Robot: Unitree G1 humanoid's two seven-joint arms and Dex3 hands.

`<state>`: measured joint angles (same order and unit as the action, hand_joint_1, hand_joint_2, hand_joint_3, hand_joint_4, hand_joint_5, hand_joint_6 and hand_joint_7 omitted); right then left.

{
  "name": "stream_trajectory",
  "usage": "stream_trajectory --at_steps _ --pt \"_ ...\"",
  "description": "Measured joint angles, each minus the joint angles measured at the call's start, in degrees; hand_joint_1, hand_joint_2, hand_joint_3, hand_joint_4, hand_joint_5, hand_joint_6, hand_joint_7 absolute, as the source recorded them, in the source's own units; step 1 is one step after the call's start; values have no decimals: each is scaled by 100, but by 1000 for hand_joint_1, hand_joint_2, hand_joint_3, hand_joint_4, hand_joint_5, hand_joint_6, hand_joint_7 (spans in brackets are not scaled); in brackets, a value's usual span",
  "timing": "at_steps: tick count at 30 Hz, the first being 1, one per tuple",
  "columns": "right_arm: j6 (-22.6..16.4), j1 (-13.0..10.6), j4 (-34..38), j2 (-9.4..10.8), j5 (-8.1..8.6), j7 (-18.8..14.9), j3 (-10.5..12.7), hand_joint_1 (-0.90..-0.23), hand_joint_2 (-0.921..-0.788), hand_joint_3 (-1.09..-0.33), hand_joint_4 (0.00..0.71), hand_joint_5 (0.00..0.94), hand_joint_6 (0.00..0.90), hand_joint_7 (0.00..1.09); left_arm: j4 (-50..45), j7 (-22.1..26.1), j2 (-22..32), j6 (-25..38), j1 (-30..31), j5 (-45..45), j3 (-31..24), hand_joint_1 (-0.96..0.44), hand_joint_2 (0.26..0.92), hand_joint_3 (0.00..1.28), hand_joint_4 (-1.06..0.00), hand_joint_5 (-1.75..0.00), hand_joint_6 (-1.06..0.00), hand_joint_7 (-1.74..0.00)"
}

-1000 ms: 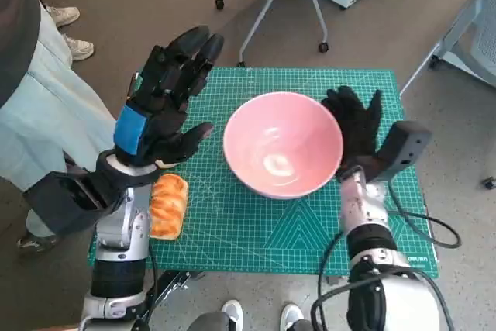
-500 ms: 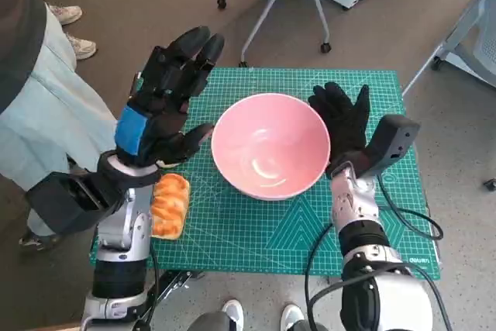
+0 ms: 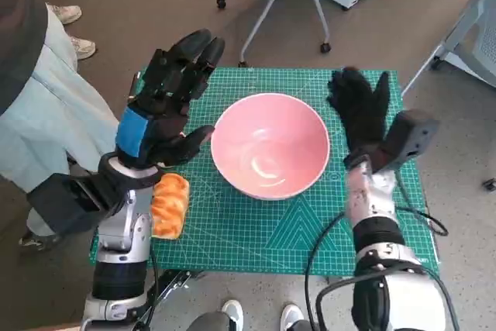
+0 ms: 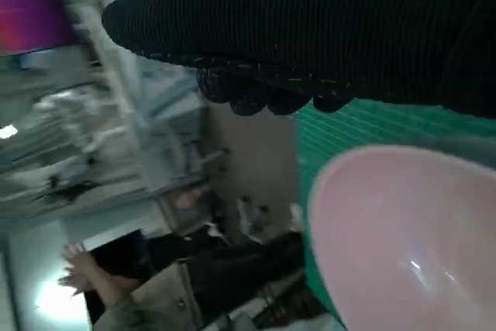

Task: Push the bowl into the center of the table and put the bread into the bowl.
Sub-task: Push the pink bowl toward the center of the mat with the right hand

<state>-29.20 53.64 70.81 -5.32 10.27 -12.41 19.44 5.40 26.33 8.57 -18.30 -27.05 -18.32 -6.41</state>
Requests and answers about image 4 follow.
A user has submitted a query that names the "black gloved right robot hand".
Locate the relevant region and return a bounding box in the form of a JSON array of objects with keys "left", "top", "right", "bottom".
[{"left": 101, "top": 0, "right": 496, "bottom": 116}]

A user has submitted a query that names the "pink bowl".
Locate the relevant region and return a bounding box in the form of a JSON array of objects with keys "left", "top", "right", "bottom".
[{"left": 308, "top": 143, "right": 496, "bottom": 331}]

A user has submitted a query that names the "green cutting mat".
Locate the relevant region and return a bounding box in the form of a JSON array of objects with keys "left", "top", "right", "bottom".
[{"left": 294, "top": 98, "right": 496, "bottom": 326}]

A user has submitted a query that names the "black screen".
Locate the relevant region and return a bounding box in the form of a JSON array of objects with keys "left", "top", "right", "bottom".
[{"left": 83, "top": 229, "right": 148, "bottom": 324}]

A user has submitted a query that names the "person with headset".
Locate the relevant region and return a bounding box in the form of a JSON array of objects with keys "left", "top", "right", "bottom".
[{"left": 57, "top": 229, "right": 307, "bottom": 331}]

